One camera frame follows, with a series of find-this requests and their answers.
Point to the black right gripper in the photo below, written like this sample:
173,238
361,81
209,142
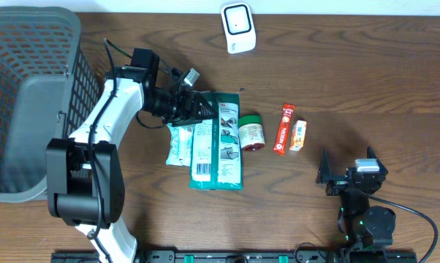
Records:
337,185

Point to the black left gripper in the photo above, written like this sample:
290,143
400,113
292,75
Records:
186,115

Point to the teal packet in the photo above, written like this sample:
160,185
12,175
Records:
180,145

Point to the white green packet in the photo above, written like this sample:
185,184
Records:
216,161

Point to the green lid spice jar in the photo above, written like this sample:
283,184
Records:
251,133

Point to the small orange box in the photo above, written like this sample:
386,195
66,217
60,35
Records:
298,135

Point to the small red sachet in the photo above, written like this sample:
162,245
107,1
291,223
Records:
283,129

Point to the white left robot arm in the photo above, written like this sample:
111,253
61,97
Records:
85,182

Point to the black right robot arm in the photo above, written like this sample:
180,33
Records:
366,226

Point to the white barcode scanner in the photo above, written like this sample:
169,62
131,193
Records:
239,27

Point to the grey plastic mesh basket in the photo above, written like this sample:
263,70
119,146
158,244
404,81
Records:
47,90

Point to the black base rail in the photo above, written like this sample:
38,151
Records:
253,257

